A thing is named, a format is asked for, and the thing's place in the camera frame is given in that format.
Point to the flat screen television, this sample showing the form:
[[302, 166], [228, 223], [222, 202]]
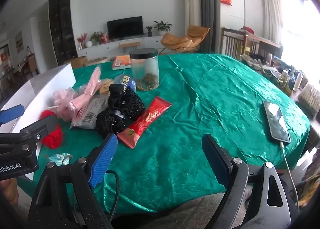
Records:
[[125, 28]]

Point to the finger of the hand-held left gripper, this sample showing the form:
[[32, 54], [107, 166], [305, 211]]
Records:
[[47, 124], [11, 114]]

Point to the orange book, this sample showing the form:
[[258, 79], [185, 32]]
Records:
[[121, 61]]

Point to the wooden side table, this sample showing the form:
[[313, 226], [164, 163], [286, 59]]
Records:
[[129, 44]]

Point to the bundle of pink mask packets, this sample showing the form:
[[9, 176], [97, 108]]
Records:
[[87, 89]]

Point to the wooden slatted bench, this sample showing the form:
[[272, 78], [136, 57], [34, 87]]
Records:
[[233, 41]]

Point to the wooden dining chair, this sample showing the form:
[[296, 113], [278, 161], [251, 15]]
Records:
[[31, 64]]

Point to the red flower plant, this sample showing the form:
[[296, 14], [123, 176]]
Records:
[[82, 39]]

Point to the person's left hand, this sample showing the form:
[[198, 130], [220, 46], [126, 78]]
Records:
[[8, 190]]

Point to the black display cabinet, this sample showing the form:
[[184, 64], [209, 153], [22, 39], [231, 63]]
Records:
[[62, 29]]

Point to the clear jar with black lid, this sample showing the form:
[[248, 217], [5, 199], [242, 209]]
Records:
[[145, 69]]

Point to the green plant with red decoration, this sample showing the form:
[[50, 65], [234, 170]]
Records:
[[97, 36]]

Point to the white round vase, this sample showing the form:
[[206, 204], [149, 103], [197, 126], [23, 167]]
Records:
[[89, 44]]

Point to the red yarn ball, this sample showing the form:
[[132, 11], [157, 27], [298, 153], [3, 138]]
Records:
[[53, 136]]

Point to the white television cabinet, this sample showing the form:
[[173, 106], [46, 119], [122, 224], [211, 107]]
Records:
[[110, 45]]

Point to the white cardboard box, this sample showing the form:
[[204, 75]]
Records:
[[45, 89]]

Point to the smartphone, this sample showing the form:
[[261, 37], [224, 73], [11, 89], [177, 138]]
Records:
[[276, 121]]

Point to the large green potted plant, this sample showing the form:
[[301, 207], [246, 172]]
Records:
[[162, 26]]

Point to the pink mesh bath loofah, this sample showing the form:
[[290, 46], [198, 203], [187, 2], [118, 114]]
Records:
[[62, 99]]

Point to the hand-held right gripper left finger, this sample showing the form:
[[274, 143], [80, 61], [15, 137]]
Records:
[[105, 159]]

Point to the small potted plant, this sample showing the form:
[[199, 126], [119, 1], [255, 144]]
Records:
[[149, 30]]

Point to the brown cardboard box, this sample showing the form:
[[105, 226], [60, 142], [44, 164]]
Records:
[[79, 61]]

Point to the white barcode packet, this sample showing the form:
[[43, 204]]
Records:
[[96, 109]]

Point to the white curtain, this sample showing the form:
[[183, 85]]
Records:
[[273, 9]]

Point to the white standing air conditioner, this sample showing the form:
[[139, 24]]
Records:
[[192, 9]]

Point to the blue tissue pack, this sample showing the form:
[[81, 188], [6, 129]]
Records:
[[125, 81]]

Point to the green satin tablecloth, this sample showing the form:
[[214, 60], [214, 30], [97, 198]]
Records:
[[200, 109]]

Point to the grey curtain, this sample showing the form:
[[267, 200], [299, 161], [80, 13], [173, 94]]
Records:
[[206, 11]]

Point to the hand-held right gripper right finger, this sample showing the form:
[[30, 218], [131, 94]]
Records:
[[215, 161]]

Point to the small teal wrapper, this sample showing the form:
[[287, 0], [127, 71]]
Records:
[[58, 158]]

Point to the framed wall picture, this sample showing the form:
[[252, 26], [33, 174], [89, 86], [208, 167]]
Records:
[[19, 41]]

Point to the clutter of bottles and jars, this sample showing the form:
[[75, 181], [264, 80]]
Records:
[[287, 76]]

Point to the black beaded mesh pouch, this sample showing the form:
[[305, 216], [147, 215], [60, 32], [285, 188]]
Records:
[[128, 104], [108, 123]]

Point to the orange lounge chair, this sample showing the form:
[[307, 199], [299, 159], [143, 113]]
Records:
[[185, 39]]

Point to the yellow tissue pack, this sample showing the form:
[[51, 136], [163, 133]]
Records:
[[105, 88]]

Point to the red foil packet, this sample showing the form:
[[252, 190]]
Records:
[[145, 121]]

